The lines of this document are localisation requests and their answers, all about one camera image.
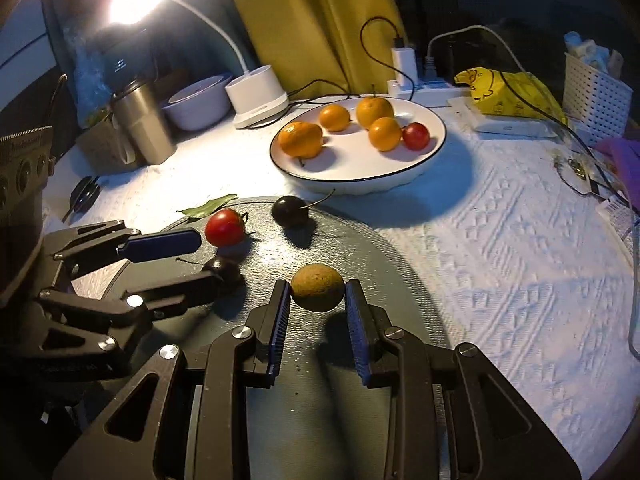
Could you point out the white power strip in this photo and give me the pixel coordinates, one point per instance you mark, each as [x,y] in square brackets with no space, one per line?
[435,93]

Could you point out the small mandarin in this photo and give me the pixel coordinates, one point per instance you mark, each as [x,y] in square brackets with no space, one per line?
[385,134]

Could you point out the lavender bowl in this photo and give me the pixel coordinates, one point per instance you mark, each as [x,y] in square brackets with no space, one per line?
[200,105]

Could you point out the small orange kumquat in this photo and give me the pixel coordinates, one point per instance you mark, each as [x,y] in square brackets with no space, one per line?
[334,118]

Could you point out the white desk lamp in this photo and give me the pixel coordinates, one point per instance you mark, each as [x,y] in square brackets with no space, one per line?
[209,38]

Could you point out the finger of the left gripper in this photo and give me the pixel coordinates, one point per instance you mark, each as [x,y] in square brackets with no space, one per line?
[142,306]
[90,248]

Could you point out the grey round placemat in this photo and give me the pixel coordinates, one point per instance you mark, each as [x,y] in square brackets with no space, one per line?
[318,421]

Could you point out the large orange mandarin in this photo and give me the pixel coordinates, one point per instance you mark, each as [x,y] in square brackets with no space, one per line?
[371,108]

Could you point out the yellow curtain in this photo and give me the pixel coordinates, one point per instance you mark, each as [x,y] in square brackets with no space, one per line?
[318,47]

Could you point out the red cherry tomato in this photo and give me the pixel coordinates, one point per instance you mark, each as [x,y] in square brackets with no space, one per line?
[226,228]
[415,136]

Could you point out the white oval plate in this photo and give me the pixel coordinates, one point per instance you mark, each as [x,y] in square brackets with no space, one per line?
[349,164]

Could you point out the yellow duck bag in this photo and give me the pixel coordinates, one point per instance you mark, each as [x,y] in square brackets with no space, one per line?
[510,94]

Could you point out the purple cloth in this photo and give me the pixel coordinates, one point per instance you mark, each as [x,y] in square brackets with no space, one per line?
[625,156]

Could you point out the white charger plug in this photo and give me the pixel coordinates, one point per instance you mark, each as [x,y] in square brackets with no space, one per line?
[404,62]

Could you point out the green leaf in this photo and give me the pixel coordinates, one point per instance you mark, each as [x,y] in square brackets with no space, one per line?
[208,208]

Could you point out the white flat box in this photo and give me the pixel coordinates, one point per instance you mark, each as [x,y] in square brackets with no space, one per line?
[510,126]

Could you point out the white perforated basket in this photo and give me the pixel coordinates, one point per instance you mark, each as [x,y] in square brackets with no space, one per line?
[596,99]

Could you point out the steel tumbler cup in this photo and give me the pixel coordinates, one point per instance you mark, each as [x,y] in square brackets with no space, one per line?
[137,112]

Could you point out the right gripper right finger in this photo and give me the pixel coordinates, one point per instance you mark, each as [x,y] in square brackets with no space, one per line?
[450,409]

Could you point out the brown-green round fruit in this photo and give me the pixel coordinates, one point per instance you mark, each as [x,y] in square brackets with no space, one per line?
[317,287]

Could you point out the dark cherry with stem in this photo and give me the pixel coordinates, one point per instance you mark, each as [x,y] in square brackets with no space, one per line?
[226,269]

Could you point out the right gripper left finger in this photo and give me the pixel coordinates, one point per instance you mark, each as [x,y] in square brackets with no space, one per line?
[183,414]

